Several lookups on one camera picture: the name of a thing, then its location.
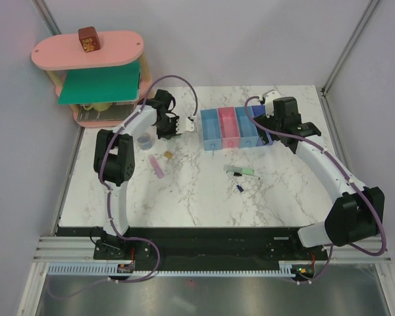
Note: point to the pink eraser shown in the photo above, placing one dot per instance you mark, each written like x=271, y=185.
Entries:
x=158, y=171

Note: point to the green folder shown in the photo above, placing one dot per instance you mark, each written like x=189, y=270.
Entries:
x=99, y=85

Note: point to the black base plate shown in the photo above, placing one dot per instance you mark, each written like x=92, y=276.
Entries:
x=268, y=243

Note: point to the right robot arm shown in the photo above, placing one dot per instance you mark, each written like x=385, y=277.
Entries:
x=357, y=210

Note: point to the left aluminium post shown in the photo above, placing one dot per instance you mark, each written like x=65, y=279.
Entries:
x=47, y=17

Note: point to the right aluminium post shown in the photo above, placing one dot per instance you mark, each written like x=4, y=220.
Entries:
x=350, y=45

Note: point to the black book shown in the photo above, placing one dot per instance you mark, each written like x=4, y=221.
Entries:
x=115, y=112

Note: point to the yellow mug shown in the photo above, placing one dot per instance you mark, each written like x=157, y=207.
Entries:
x=100, y=107

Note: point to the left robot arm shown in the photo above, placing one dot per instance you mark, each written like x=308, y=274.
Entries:
x=114, y=164

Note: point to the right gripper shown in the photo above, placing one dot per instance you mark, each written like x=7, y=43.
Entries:
x=266, y=122

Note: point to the clear blue round box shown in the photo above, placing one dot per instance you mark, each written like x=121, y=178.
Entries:
x=144, y=141

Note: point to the aluminium post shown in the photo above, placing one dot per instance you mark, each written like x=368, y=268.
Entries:
x=47, y=17
x=350, y=45

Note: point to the blue capped marker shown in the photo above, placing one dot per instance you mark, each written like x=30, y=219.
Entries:
x=239, y=187

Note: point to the sky blue drawer bin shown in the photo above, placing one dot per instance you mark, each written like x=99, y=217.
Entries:
x=248, y=131

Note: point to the light blue drawer bin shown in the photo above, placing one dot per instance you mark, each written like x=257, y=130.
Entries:
x=211, y=130

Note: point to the brown cube toy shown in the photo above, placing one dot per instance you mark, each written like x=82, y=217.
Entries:
x=89, y=39

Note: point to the small brown clip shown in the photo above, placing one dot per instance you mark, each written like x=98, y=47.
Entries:
x=168, y=155

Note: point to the aluminium frame rail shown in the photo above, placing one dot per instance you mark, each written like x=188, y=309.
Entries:
x=81, y=249

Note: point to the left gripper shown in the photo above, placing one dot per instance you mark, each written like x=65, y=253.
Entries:
x=160, y=135

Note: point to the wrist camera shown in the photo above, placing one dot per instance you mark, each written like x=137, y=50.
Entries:
x=185, y=124
x=267, y=100

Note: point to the pink drawer bin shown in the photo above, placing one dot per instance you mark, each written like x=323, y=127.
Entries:
x=230, y=132

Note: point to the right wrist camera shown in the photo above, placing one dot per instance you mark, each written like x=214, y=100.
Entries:
x=267, y=100

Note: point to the white cable duct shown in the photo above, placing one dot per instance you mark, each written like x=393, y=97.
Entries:
x=119, y=270

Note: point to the pink wooden shelf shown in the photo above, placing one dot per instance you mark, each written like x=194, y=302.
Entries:
x=61, y=53

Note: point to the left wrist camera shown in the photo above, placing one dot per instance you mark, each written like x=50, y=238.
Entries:
x=185, y=124

